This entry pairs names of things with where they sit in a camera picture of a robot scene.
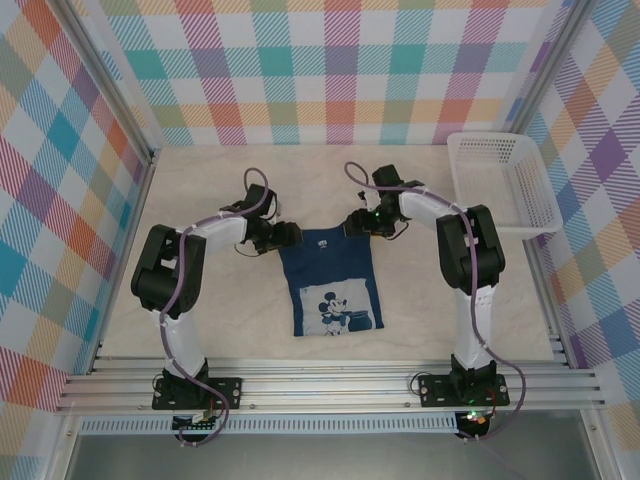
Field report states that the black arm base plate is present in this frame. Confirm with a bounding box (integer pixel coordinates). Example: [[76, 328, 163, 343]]
[[152, 377, 244, 411], [417, 374, 511, 407]]

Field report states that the small electronics board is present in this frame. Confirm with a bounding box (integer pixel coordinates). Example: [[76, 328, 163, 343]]
[[459, 409, 494, 436], [172, 412, 221, 432]]

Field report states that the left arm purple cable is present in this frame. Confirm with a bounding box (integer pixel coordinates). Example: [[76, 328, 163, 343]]
[[158, 167, 281, 449]]

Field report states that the navy blue printed t-shirt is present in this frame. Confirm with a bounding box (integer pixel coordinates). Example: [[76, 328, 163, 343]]
[[277, 225, 386, 337]]

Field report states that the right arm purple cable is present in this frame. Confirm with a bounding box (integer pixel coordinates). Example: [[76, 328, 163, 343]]
[[343, 160, 527, 444]]

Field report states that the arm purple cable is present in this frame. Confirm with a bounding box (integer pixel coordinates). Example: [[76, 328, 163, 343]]
[[158, 167, 281, 449], [343, 160, 527, 444]]

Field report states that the white slotted cable duct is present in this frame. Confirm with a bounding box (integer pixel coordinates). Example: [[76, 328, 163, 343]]
[[79, 412, 459, 435]]

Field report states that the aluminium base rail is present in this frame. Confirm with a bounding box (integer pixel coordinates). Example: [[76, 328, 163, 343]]
[[54, 357, 606, 414]]

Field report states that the aluminium corner post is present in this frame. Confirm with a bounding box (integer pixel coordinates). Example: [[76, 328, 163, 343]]
[[502, 0, 596, 139], [52, 0, 161, 164]]

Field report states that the white perforated plastic basket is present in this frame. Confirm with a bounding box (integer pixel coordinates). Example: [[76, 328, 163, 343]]
[[446, 131, 564, 241]]

